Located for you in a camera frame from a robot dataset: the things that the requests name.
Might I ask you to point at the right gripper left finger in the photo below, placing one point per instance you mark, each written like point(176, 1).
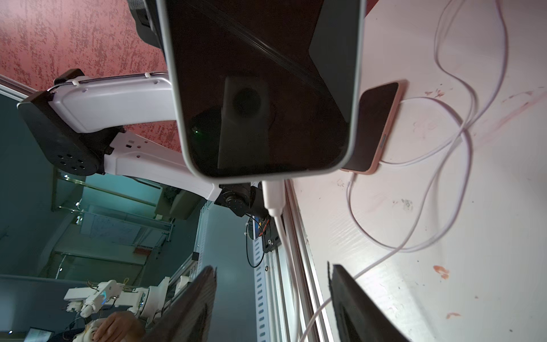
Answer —
point(189, 318)

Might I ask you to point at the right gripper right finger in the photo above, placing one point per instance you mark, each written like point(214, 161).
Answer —
point(358, 319)

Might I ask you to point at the phone pink case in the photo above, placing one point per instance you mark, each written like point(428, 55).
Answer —
point(377, 111)

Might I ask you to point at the phone green case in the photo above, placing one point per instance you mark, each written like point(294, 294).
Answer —
point(264, 90)

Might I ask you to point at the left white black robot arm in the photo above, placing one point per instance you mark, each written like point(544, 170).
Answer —
point(79, 124)

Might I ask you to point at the person hand in background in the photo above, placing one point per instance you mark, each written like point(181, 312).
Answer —
point(120, 326)

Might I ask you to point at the aluminium front rail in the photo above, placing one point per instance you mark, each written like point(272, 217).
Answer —
point(288, 291)

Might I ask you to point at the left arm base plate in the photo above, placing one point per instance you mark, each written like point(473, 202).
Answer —
point(265, 231)

